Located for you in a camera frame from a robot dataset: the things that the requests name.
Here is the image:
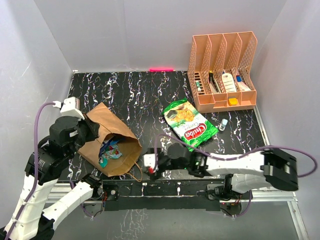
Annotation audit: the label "green Chuba chips bag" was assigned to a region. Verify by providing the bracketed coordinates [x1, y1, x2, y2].
[162, 98, 219, 152]

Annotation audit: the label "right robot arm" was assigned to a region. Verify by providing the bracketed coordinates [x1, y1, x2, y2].
[142, 143, 299, 201]

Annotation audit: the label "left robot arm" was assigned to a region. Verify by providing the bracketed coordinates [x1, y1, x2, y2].
[0, 116, 104, 240]

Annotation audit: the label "white blue snack packet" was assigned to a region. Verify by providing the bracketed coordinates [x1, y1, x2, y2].
[99, 137, 124, 156]

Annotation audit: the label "small colourful snack packet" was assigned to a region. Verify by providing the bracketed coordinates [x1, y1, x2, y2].
[99, 144, 122, 168]

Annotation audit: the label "small white blue bottle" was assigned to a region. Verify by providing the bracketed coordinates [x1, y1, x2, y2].
[218, 118, 228, 131]

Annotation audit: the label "green white small bottles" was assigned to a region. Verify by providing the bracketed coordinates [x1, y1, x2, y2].
[195, 80, 204, 95]

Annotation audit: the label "yellow block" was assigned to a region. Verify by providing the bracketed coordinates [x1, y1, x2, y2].
[228, 97, 238, 106]

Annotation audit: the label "black yellow marker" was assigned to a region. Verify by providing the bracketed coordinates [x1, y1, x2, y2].
[208, 70, 221, 94]

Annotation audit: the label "pink tape strip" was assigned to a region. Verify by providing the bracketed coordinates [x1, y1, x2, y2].
[149, 67, 174, 72]

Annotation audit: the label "white lotion bottle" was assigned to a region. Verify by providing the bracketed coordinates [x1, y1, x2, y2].
[221, 72, 237, 93]

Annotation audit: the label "orange mesh file organizer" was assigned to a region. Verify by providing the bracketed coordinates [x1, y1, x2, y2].
[187, 31, 258, 113]

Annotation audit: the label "white tube blue cap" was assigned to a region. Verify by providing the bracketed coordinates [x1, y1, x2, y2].
[236, 75, 251, 92]

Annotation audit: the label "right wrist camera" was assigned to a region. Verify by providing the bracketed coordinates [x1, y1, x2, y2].
[142, 153, 158, 174]

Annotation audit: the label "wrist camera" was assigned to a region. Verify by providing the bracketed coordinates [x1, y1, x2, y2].
[142, 153, 158, 174]
[53, 96, 85, 121]

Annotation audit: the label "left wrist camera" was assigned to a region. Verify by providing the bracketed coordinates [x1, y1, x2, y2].
[53, 96, 85, 121]

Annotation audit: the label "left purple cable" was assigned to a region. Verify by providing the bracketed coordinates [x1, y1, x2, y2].
[3, 101, 104, 240]

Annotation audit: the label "aluminium frame rail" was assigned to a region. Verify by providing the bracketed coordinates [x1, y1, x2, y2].
[37, 106, 308, 240]

